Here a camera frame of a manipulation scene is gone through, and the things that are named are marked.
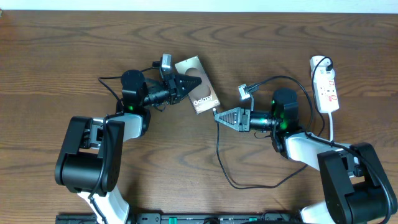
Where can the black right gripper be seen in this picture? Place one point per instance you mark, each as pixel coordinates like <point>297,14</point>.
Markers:
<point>242,123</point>

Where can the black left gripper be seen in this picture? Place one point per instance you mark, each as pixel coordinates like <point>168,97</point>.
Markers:
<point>175,88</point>

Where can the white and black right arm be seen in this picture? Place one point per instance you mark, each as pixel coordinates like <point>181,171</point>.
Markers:
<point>355,186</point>

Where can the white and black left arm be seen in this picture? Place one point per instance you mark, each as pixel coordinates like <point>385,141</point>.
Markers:
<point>90,157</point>

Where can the white USB charger adapter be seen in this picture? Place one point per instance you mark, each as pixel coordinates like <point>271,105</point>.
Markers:
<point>321,73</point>

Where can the white power strip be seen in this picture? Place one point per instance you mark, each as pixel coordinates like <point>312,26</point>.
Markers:
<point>325,90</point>

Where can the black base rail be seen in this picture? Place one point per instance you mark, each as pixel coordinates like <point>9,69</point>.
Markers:
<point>188,218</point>

